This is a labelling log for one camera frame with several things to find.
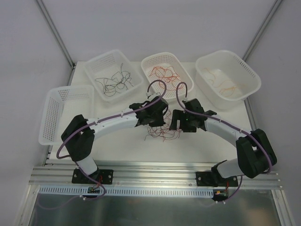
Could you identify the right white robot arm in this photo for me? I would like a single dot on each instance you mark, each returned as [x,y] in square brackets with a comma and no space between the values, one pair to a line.
[255,154]

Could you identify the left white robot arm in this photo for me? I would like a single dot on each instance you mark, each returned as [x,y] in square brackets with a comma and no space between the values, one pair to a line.
[80,134]

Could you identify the oval white perforated basket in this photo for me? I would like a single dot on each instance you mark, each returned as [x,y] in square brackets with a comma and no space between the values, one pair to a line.
[166,67]

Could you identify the aluminium frame post right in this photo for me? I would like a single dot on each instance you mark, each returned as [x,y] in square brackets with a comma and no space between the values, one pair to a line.
[264,25]

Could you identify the translucent white perforated basket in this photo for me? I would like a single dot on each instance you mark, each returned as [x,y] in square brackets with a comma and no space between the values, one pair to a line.
[113,76]

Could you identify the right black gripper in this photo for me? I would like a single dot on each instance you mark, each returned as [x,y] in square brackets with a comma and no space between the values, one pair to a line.
[177,121]

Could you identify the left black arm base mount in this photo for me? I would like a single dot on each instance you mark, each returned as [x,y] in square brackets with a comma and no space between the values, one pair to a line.
[104,176]

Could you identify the large white perforated basket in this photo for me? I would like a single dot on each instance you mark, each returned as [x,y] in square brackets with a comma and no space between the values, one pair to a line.
[61,106]

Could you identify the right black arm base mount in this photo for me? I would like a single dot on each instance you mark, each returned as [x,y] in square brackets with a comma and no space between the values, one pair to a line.
[209,179]

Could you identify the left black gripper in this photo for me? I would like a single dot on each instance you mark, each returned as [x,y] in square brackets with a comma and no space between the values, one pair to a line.
[159,118]

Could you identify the aluminium frame post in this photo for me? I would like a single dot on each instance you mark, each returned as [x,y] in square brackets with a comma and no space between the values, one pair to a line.
[43,8]
[264,25]

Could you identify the aluminium frame post left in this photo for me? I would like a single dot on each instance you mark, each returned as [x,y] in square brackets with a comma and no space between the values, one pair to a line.
[43,8]

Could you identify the white slotted cable duct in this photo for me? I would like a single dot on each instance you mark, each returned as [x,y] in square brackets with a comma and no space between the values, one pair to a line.
[129,191]

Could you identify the solid white plastic bin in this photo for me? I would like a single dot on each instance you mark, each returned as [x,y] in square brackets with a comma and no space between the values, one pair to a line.
[225,79]

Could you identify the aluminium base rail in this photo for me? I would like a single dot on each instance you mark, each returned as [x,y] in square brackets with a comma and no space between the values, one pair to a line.
[132,174]

